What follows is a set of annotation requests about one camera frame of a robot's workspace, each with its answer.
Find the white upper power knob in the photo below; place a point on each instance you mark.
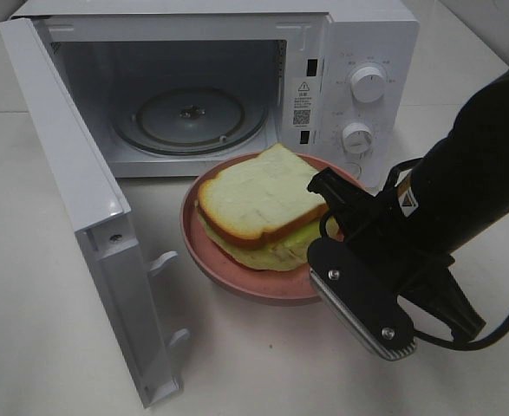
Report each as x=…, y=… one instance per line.
x=367, y=83

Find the sandwich with lettuce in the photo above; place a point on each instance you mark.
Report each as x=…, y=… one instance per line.
x=260, y=212

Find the white microwave oven body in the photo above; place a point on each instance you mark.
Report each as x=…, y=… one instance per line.
x=107, y=49

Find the white round door button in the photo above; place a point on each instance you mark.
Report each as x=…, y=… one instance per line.
x=353, y=169

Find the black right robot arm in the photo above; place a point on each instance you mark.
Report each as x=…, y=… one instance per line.
x=455, y=191

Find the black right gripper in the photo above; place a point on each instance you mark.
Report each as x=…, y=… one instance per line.
x=376, y=232

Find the white lower timer knob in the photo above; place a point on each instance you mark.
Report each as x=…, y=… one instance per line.
x=356, y=138

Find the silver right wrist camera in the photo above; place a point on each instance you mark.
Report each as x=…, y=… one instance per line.
x=366, y=307

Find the white microwave door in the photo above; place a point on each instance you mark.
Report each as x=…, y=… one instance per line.
x=99, y=213

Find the white warning label sticker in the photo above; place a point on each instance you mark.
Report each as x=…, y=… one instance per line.
x=303, y=95

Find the pink round plate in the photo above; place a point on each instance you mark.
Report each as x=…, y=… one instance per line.
x=289, y=288

